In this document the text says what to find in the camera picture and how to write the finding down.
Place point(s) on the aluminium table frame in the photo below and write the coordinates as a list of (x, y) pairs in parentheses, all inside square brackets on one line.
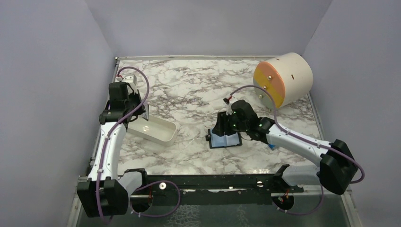
[(204, 132)]

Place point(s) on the black card holder blue sleeves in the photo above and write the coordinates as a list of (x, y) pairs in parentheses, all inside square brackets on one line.
[(225, 141)]

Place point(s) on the white plastic tray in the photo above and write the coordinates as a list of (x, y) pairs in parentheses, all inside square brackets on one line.
[(155, 129)]

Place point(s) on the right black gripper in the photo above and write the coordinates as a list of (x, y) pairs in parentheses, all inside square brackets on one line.
[(222, 126)]

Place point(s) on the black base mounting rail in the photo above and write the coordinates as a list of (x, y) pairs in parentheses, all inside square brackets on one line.
[(168, 190)]

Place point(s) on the cream cylinder drum colored face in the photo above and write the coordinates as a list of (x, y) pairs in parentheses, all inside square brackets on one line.
[(287, 78)]

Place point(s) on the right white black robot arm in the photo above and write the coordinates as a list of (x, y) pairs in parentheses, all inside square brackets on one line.
[(333, 166)]

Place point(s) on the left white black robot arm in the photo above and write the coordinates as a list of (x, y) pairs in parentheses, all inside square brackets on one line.
[(104, 193)]

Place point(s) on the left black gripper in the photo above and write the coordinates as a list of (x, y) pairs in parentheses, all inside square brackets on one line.
[(132, 93)]

